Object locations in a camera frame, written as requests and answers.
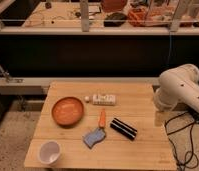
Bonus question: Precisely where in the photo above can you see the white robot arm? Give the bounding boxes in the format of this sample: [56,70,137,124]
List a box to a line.
[153,64,199,114]

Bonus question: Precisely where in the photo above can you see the white rectangular box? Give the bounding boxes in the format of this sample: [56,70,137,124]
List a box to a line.
[92,94,116,106]

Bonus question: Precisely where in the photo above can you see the orange carrot toy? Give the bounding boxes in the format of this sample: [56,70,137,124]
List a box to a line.
[98,109,106,128]

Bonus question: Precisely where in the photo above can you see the orange plate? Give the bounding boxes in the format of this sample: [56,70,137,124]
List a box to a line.
[51,97,84,126]

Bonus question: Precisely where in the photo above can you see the wooden table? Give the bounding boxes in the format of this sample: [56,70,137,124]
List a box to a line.
[24,82,176,171]

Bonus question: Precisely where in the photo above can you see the black striped block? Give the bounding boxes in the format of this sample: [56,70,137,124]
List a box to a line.
[110,118,137,141]

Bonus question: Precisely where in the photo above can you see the black object on shelf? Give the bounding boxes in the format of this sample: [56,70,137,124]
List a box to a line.
[103,12,127,27]

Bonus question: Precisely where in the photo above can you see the orange crate on shelf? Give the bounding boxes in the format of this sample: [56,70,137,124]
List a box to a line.
[128,8,167,27]

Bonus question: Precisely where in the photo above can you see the white cup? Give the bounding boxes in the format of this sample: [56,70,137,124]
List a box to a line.
[38,141,61,165]

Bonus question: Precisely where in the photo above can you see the grey metal rail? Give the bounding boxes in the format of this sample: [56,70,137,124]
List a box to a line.
[0,77,159,95]

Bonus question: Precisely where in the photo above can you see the black floor cable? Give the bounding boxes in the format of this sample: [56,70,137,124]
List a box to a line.
[164,111,199,171]

